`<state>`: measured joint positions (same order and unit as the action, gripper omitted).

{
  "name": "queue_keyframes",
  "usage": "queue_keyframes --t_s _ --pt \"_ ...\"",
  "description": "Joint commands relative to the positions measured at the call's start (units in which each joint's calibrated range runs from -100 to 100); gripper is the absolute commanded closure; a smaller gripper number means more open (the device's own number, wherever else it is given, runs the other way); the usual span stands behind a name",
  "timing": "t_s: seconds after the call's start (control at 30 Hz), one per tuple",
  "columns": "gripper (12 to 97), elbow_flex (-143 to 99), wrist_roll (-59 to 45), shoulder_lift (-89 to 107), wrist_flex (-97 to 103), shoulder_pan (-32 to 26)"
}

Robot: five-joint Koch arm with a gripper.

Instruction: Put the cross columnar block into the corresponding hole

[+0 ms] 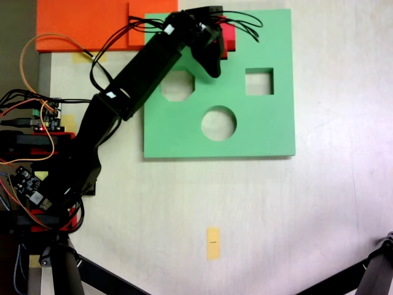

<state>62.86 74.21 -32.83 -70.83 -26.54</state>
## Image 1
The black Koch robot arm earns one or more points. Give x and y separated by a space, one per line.
147 61

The circuit board with green terminal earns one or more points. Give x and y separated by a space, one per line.
49 115

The black curved moving gripper finger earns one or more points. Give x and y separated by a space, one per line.
213 69

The red cross columnar block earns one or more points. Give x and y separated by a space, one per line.
229 33

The yellow tape label with print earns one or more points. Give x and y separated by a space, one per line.
213 242

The black notched tripod leg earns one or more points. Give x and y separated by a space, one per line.
377 270

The dark circuit board with chips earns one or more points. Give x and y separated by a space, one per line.
26 181

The orange flat block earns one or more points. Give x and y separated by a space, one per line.
76 21

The yellow tape piece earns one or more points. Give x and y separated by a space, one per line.
80 57
69 123
41 175

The black tripod brace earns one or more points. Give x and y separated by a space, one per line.
116 281
337 278

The green shape sorting board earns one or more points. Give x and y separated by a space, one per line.
261 129

